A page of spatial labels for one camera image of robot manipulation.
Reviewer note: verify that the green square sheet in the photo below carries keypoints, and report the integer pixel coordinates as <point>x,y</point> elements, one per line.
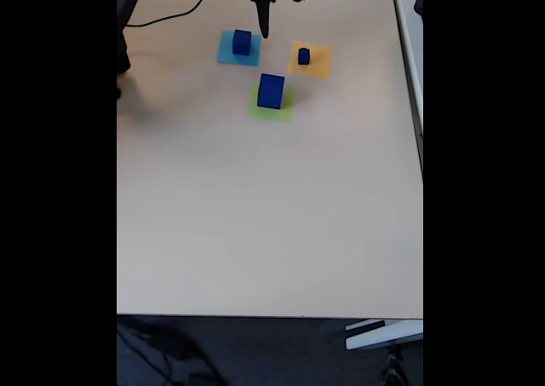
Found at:
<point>285,114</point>

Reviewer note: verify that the tiny blue cube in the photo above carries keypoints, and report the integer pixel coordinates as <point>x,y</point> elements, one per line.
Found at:
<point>304,57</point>

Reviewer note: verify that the small blue cube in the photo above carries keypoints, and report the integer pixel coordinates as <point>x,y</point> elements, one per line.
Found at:
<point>242,43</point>

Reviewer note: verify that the dark blue object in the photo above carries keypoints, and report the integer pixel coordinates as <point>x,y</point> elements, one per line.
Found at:
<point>420,2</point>

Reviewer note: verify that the blue square sheet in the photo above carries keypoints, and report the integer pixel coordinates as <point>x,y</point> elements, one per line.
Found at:
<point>225,58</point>

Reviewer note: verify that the white neighbouring table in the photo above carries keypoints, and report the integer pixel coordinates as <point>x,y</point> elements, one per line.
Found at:
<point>411,41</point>

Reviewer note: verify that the orange square sheet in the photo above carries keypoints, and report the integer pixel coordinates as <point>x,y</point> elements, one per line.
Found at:
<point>321,64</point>

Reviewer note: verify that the white grey bar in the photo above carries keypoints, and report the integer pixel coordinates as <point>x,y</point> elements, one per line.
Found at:
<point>383,335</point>

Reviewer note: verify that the large blue cube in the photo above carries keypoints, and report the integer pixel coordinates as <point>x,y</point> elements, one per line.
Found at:
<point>270,92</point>

